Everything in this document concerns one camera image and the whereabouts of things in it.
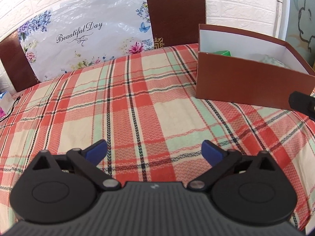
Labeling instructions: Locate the pale patterned item in box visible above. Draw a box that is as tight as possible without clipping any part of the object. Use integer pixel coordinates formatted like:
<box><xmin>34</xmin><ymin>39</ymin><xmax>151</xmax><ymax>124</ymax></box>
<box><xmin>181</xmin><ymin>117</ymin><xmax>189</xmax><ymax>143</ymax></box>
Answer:
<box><xmin>259</xmin><ymin>55</ymin><xmax>289</xmax><ymax>69</ymax></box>

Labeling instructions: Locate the brown cardboard box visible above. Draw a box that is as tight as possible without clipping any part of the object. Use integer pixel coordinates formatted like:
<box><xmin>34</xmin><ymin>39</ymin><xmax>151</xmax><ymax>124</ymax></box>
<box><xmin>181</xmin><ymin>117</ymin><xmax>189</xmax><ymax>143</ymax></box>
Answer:
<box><xmin>195</xmin><ymin>24</ymin><xmax>314</xmax><ymax>110</ymax></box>

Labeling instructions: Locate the green object in box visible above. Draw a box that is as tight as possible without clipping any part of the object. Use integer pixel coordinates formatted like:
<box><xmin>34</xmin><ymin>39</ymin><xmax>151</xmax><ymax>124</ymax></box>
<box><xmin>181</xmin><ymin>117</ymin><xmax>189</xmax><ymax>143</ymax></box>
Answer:
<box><xmin>213</xmin><ymin>50</ymin><xmax>231</xmax><ymax>56</ymax></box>

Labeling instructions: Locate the blue tissue pack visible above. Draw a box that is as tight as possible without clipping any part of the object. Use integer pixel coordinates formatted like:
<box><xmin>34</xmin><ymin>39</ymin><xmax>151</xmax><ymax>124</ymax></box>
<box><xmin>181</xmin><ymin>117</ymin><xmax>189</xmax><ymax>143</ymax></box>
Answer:
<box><xmin>0</xmin><ymin>91</ymin><xmax>14</xmax><ymax>118</ymax></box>

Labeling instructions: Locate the red plaid bed sheet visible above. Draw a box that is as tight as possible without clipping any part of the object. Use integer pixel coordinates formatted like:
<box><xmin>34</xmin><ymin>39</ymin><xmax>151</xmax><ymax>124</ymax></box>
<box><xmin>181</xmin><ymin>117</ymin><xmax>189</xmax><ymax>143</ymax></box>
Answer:
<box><xmin>1</xmin><ymin>44</ymin><xmax>314</xmax><ymax>232</ymax></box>

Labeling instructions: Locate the floral plastic bedding bag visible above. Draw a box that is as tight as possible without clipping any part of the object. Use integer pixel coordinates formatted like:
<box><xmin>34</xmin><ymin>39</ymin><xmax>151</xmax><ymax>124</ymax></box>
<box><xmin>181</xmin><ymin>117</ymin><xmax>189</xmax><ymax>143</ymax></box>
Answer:
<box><xmin>18</xmin><ymin>0</ymin><xmax>154</xmax><ymax>82</ymax></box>

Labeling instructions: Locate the black cable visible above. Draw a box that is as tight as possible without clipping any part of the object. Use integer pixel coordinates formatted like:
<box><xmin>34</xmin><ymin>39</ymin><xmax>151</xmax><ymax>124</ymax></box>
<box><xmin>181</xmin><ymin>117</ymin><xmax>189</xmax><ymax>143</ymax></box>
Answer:
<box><xmin>0</xmin><ymin>95</ymin><xmax>22</xmax><ymax>124</ymax></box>

